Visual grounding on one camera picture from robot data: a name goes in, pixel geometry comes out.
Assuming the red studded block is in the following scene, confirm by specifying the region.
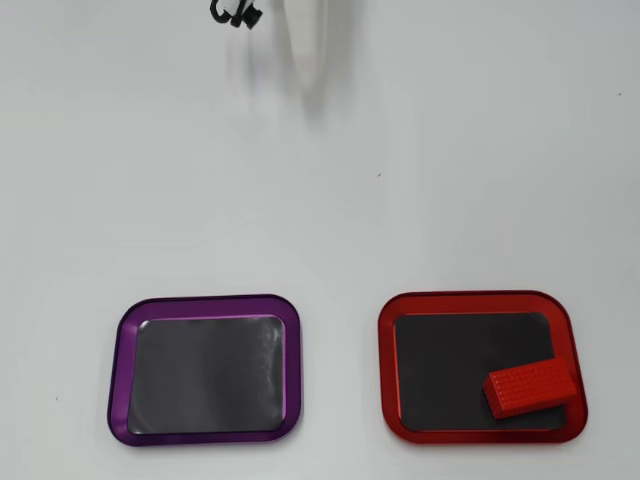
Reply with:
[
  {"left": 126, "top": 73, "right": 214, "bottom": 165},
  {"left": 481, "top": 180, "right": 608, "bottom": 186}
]
[{"left": 482, "top": 356, "right": 579, "bottom": 421}]

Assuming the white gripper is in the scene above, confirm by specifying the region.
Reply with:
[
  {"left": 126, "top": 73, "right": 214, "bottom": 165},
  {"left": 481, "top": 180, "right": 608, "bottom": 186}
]
[{"left": 221, "top": 0, "right": 330, "bottom": 86}]

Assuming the red square dish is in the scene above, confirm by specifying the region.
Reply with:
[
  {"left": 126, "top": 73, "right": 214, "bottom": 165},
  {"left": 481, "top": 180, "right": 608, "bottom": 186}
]
[{"left": 377, "top": 289, "right": 590, "bottom": 446}]

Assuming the purple square dish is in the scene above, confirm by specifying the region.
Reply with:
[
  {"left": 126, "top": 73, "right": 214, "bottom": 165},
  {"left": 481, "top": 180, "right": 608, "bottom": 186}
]
[{"left": 106, "top": 293, "right": 305, "bottom": 450}]

